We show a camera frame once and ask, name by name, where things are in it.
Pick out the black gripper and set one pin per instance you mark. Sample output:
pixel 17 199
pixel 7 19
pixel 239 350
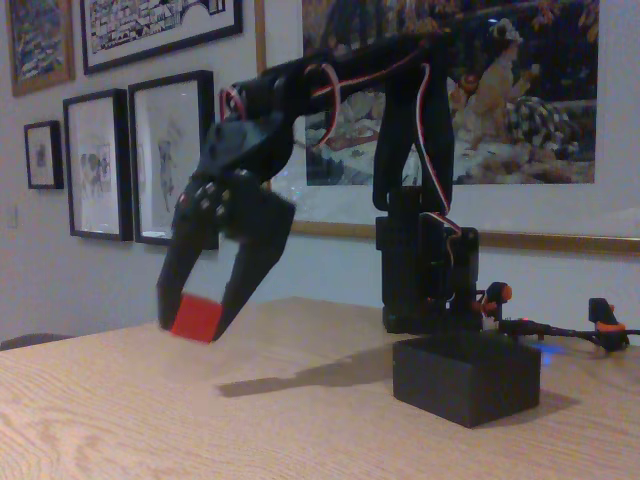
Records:
pixel 235 212

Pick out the red cube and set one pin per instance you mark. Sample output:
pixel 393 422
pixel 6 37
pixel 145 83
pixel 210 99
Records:
pixel 197 320

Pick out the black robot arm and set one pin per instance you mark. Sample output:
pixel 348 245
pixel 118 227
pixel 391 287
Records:
pixel 400 150

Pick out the black box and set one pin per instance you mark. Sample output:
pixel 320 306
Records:
pixel 465 380

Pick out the wide black framed sketch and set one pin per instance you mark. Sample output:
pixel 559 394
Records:
pixel 160 125

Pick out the narrow black framed sketch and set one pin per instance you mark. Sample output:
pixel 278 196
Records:
pixel 95 165

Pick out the dark chair back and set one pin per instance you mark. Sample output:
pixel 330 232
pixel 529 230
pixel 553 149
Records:
pixel 30 341

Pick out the small black framed picture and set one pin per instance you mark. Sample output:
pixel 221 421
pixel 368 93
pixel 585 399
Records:
pixel 42 155

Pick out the black framed city drawing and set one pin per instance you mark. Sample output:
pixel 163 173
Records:
pixel 150 20

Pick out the black orange table clamp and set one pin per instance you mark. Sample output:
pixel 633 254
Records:
pixel 602 315
pixel 496 295

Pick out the wood framed colourful painting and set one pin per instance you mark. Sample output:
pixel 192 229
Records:
pixel 40 40

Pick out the large gold framed painting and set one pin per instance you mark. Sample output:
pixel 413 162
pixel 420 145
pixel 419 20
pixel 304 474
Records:
pixel 550 50

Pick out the white wall switch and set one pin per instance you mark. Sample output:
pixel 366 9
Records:
pixel 12 216

